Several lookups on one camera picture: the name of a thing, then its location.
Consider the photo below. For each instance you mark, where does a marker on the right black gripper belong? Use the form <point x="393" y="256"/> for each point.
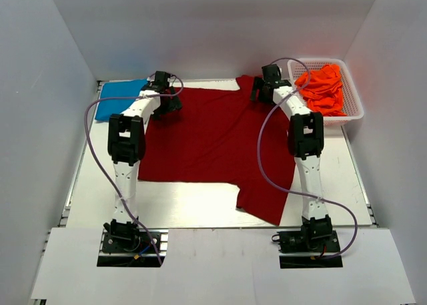
<point x="259" y="84"/>

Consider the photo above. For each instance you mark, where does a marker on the folded blue t-shirt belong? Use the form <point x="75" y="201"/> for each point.
<point x="117" y="97"/>

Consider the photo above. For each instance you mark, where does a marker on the orange t-shirt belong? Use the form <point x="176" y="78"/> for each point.
<point x="324" y="91"/>

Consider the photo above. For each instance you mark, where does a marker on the dark red t-shirt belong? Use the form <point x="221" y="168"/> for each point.
<point x="200" y="168"/>

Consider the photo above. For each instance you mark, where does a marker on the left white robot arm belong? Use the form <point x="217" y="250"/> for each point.
<point x="126" y="143"/>

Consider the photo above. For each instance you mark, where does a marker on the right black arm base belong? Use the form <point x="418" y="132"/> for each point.
<point x="296" y="253"/>

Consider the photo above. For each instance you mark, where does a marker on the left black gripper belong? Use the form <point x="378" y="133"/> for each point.
<point x="175" y="105"/>

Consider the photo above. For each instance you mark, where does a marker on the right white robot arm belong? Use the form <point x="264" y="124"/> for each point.
<point x="305" y="144"/>

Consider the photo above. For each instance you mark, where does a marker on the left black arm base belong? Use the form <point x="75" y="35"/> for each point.
<point x="136" y="252"/>

